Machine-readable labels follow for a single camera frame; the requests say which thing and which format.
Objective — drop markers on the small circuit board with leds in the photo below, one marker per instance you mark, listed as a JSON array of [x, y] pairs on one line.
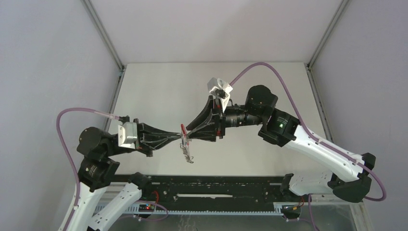
[[146, 208]]

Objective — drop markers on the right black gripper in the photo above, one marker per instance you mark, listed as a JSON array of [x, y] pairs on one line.
[[209, 133]]

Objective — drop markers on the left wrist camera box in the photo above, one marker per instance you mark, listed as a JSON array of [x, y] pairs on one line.
[[127, 135]]

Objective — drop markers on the red tag keyring with chain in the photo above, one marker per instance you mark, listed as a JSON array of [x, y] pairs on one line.
[[184, 145]]

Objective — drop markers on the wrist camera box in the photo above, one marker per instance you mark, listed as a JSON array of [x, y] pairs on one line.
[[221, 90], [127, 135]]

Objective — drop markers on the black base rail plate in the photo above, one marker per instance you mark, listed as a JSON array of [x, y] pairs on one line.
[[220, 193]]

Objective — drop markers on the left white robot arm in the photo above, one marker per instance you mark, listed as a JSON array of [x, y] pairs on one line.
[[97, 171]]

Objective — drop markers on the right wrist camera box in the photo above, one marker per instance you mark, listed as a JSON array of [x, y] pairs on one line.
[[221, 90]]

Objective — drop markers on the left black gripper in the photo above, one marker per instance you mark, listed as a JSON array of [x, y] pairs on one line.
[[150, 137]]

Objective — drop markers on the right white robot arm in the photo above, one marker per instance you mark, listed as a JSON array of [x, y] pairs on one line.
[[347, 177]]

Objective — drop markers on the white cable duct strip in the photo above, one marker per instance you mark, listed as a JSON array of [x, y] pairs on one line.
[[135, 209]]

